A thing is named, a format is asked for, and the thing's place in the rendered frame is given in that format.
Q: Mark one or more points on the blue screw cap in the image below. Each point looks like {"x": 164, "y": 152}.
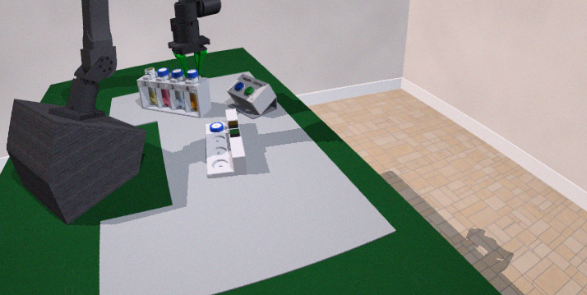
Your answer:
{"x": 176, "y": 73}
{"x": 192, "y": 73}
{"x": 216, "y": 127}
{"x": 163, "y": 71}

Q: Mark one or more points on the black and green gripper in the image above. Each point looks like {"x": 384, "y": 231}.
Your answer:
{"x": 189, "y": 42}

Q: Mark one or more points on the white four-tube rack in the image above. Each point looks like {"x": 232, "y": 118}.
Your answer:
{"x": 201, "y": 88}

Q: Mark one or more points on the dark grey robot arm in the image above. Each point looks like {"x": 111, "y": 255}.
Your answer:
{"x": 99, "y": 58}

